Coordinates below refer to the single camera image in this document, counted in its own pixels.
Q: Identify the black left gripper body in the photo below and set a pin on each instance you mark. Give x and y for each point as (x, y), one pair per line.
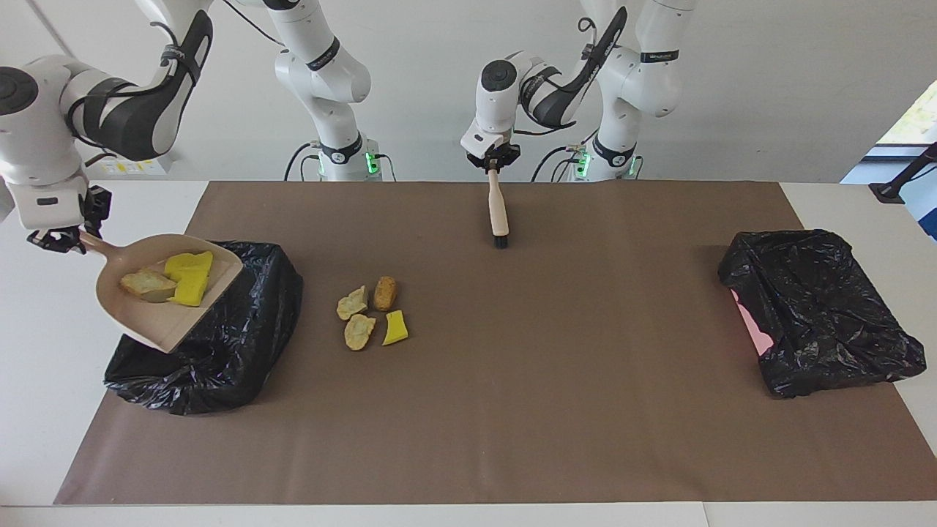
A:
(501, 152)

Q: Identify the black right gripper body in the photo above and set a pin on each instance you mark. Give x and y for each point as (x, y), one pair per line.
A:
(97, 208)

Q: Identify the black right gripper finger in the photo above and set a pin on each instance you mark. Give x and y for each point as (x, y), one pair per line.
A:
(75, 241)
(45, 240)

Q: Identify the beige hand brush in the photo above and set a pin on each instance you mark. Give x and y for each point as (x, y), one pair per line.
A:
(498, 212)

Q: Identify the grey-tan foam trash piece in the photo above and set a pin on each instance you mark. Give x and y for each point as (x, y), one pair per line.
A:
(148, 285)

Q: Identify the yellow foam trash piece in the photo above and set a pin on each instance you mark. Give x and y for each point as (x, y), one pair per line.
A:
(192, 293)
(192, 263)
(394, 329)

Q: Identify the pale pink plastic dustpan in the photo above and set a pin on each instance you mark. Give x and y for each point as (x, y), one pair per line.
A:
(161, 322)

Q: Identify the brown foam trash piece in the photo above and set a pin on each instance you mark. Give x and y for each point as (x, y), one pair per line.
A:
(386, 293)

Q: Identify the tan foam trash piece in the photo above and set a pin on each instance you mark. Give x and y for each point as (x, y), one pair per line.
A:
(353, 303)
(359, 331)

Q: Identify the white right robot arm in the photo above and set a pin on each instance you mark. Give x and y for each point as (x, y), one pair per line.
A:
(329, 73)

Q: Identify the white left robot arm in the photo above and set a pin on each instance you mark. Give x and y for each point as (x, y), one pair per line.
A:
(637, 73)

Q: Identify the black plastic trash bag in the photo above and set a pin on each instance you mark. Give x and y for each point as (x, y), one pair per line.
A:
(827, 315)
(241, 351)

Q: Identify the pink plastic bin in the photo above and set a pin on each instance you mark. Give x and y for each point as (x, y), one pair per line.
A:
(750, 326)

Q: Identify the brown table mat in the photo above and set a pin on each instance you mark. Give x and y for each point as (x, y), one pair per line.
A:
(585, 366)

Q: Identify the black clamp stand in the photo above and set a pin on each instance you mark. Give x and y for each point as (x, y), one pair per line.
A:
(889, 192)

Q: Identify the bright window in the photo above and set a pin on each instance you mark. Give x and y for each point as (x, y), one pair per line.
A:
(915, 117)

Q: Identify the white wall socket box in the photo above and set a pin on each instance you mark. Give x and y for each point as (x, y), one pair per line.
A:
(132, 168)

